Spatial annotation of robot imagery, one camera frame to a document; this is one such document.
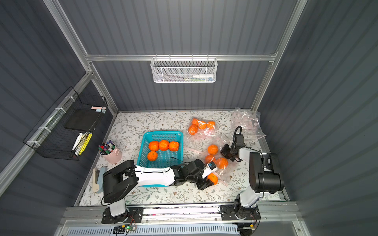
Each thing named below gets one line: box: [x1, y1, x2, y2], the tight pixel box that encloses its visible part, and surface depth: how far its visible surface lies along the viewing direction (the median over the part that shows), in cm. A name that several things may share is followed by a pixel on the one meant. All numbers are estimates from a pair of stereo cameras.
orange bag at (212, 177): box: [207, 172, 219, 185], surface depth 79 cm
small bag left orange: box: [188, 123, 199, 136], surface depth 104 cm
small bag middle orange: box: [191, 118, 208, 130], surface depth 107 cm
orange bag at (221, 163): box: [214, 157, 229, 170], surface depth 88 cm
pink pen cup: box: [98, 140, 123, 164], surface depth 88 cm
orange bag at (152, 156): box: [147, 150, 158, 162], surface depth 91 cm
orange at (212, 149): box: [207, 144, 220, 156], surface depth 93 cm
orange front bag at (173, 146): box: [168, 140, 180, 152], surface depth 96 cm
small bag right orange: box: [206, 120, 216, 130], surface depth 107 cm
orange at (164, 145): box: [158, 139, 170, 151], surface depth 96 cm
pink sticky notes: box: [91, 106, 107, 111], surface depth 86 cm
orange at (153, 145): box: [148, 140, 159, 152], surface depth 96 cm
